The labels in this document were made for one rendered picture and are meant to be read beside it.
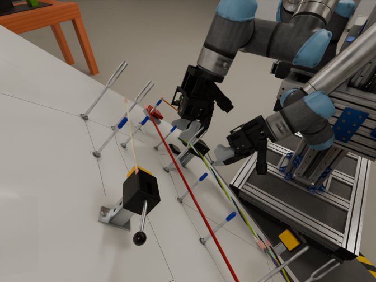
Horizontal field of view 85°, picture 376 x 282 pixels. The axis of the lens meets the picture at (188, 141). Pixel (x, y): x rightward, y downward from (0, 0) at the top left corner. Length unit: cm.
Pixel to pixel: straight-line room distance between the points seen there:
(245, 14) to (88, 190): 41
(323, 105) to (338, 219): 128
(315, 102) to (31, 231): 58
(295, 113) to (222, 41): 27
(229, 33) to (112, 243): 41
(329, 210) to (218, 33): 154
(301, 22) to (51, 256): 56
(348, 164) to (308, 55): 173
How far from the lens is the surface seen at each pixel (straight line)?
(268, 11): 486
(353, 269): 194
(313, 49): 52
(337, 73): 74
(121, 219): 29
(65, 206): 28
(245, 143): 61
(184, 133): 52
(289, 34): 53
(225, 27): 46
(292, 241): 62
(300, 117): 59
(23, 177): 29
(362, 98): 116
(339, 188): 196
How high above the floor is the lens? 156
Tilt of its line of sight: 45 degrees down
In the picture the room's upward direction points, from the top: straight up
